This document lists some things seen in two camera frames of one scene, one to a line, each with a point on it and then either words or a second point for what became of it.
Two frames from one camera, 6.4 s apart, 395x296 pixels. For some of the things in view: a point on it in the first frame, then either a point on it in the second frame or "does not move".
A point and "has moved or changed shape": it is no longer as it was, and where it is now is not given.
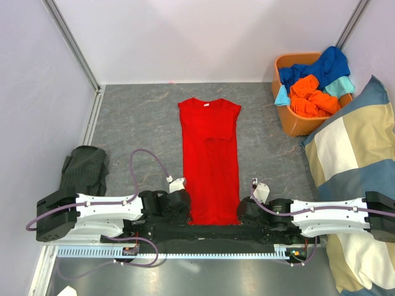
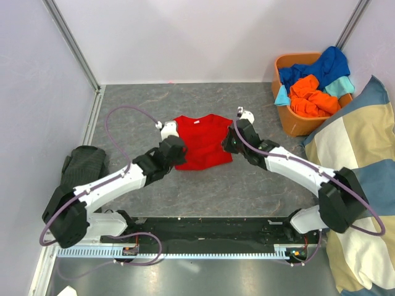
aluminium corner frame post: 67,35 does not move
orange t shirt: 306,99 does not move
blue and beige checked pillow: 353,155 does not move
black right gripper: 248,224 → 226,143
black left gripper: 184,217 → 181,159
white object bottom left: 68,291 does not move
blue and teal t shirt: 331,69 does not move
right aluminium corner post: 352,22 does not move
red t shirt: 210,161 has moved or changed shape
